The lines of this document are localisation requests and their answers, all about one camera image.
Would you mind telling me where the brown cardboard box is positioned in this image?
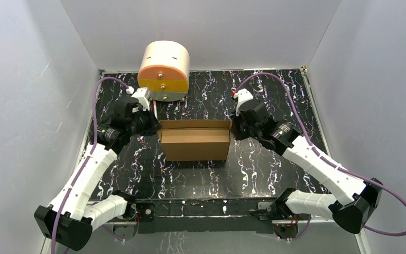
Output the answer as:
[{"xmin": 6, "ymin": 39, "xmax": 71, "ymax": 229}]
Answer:
[{"xmin": 159, "ymin": 119, "xmax": 230, "ymax": 161}]

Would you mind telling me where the round white drawer cabinet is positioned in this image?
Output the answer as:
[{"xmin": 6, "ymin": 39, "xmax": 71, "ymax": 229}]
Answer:
[{"xmin": 137, "ymin": 40, "xmax": 190, "ymax": 102}]

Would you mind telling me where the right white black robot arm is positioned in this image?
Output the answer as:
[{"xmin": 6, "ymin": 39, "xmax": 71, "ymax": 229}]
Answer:
[{"xmin": 231, "ymin": 99, "xmax": 382, "ymax": 234}]

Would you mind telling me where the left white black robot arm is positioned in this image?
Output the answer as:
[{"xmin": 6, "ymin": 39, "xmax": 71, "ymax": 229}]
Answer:
[{"xmin": 34, "ymin": 93, "xmax": 161, "ymax": 253}]

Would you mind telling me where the white pink marker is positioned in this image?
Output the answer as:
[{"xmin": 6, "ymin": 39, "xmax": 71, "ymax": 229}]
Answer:
[{"xmin": 153, "ymin": 100, "xmax": 159, "ymax": 121}]

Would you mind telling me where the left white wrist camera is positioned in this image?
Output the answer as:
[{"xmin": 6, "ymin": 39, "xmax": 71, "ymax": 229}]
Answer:
[{"xmin": 126, "ymin": 86, "xmax": 151, "ymax": 111}]

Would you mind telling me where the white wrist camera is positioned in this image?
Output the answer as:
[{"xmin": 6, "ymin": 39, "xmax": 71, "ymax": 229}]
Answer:
[
  {"xmin": 232, "ymin": 88, "xmax": 254, "ymax": 116},
  {"xmin": 126, "ymin": 86, "xmax": 151, "ymax": 111}
]

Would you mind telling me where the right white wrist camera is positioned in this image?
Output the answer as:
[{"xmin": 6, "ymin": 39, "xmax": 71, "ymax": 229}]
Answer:
[{"xmin": 232, "ymin": 88, "xmax": 254, "ymax": 116}]

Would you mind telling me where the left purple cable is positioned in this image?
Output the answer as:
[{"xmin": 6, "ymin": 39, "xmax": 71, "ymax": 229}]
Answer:
[{"xmin": 50, "ymin": 76, "xmax": 131, "ymax": 254}]

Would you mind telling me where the purple cable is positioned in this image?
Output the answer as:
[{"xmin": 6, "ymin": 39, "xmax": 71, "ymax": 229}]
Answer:
[
  {"xmin": 236, "ymin": 72, "xmax": 406, "ymax": 242},
  {"xmin": 50, "ymin": 76, "xmax": 131, "ymax": 254}
]

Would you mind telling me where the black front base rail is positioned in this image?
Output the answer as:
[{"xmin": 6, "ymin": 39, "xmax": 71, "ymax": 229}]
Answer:
[{"xmin": 50, "ymin": 198, "xmax": 365, "ymax": 235}]

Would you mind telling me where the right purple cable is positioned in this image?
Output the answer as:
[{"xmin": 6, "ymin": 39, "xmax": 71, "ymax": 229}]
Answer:
[{"xmin": 236, "ymin": 72, "xmax": 406, "ymax": 242}]

